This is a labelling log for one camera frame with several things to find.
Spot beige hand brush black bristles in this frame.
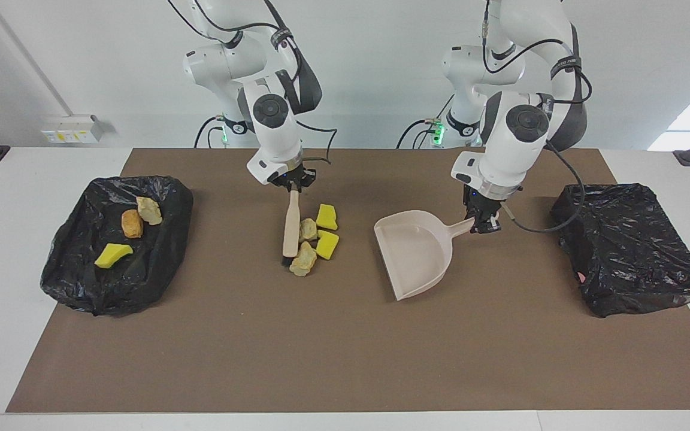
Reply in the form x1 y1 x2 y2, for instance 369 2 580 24
282 189 302 259

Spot yellow sponge piece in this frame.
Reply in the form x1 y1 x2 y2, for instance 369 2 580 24
316 204 339 231
316 230 340 260
94 242 134 269

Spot beige plastic dustpan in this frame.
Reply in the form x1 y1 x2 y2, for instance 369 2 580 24
373 210 477 302

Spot large beige sponge chunk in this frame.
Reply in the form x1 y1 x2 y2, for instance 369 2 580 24
289 241 318 277

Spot brown bread-shaped sponge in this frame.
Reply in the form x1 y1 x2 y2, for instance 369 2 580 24
121 209 144 239

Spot black bag bin pink spot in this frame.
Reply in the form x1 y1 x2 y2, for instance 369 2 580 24
550 183 690 318

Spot black bag lined bin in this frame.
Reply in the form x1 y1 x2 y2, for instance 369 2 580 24
40 175 194 317

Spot brown table mat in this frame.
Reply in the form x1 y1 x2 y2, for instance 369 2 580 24
7 148 690 414

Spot left arm gripper cable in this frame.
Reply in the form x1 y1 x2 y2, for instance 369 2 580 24
482 0 592 234

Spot arm gripper cable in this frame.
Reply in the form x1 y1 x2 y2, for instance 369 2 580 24
168 0 338 165
482 0 592 234

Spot right arm gripper cable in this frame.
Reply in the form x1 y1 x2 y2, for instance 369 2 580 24
168 0 338 165

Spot black base cable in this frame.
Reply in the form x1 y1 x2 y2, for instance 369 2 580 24
194 115 227 148
397 119 438 149

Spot white wall socket box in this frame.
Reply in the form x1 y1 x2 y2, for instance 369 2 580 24
41 115 105 144

